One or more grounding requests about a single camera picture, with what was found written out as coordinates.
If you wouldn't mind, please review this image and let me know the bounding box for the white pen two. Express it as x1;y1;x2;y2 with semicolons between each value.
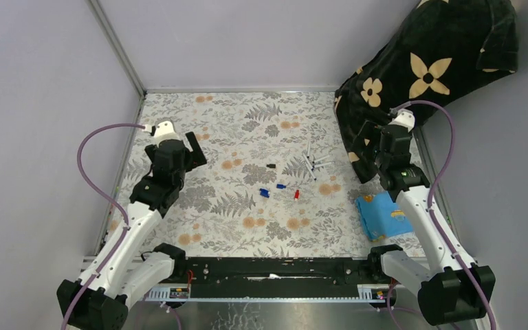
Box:
302;155;317;181

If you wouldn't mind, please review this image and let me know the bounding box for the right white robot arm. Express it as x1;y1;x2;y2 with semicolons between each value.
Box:
355;122;498;329

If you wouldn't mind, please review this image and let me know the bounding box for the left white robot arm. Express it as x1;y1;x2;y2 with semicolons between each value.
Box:
56;132;207;329

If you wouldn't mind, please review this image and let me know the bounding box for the white pen three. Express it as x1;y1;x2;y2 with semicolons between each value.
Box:
313;155;330;164

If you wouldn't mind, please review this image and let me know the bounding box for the blue folded cloth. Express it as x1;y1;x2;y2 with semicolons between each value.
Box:
355;192;413;241

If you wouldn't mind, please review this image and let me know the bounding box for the floral patterned table mat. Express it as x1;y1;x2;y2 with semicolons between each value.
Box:
104;91;450;259

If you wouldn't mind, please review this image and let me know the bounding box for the black floral blanket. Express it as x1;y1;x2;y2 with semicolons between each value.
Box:
333;0;519;183

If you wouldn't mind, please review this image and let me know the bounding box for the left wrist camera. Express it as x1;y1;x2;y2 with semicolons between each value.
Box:
151;120;181;142

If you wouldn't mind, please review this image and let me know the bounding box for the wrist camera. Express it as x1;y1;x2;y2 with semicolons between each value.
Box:
151;120;181;142
389;109;416;132

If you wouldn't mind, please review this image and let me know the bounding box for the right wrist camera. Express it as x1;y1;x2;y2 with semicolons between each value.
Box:
389;109;416;132

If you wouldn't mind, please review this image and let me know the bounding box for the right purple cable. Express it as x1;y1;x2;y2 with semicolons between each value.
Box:
390;100;498;330

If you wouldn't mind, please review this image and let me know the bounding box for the purple cable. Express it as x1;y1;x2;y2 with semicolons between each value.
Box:
61;122;147;330
390;100;498;330

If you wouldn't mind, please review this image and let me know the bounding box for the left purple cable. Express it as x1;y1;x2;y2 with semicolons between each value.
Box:
61;122;147;330

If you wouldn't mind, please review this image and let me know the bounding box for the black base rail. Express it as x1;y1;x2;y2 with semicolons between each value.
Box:
163;257;392;300

